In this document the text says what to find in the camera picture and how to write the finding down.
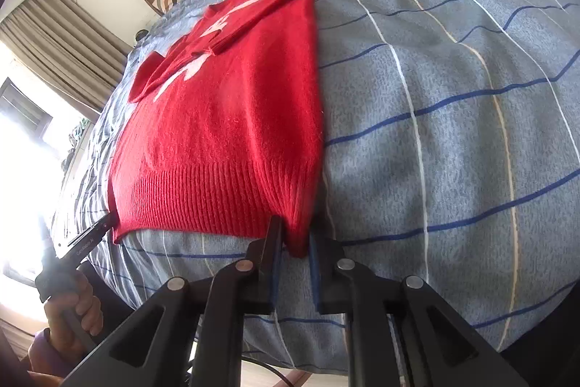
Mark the window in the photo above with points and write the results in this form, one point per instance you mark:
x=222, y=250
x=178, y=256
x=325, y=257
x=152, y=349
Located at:
x=23, y=111

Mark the red knit sweater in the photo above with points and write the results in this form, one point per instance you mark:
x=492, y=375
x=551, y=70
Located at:
x=227, y=130

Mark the purple sleeve forearm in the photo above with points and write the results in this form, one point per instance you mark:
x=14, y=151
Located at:
x=45, y=359

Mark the person left hand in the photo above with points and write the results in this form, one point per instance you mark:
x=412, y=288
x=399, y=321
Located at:
x=86, y=308

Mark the small round speaker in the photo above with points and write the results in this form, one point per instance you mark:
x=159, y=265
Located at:
x=142, y=33

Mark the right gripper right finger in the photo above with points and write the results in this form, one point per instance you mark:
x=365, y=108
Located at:
x=400, y=332

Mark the beige curtain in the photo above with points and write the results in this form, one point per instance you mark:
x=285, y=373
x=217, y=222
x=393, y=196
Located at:
x=69, y=50

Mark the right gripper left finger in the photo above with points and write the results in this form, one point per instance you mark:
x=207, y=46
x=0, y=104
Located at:
x=189, y=333

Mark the blue plaid duvet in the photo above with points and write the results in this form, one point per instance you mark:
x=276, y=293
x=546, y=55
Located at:
x=452, y=152

